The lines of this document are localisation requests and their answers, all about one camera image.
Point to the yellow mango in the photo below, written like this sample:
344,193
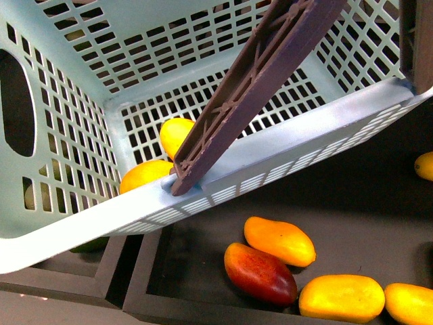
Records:
173,133
409,304
144,173
342,297

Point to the light blue plastic basket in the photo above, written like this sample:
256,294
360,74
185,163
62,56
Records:
100,77

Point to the brown basket handle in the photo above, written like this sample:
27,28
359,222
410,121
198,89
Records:
286,35

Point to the orange mango on tray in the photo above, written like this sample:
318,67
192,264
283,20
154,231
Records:
281,239

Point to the red mango on tray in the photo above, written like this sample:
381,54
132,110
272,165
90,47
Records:
260,275

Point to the yellow mango on tray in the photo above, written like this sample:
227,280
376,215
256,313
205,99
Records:
342,297

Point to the yellow mango at edge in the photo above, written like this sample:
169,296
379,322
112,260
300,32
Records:
409,304

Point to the yellow fruit far right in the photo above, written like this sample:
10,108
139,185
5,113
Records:
423,166

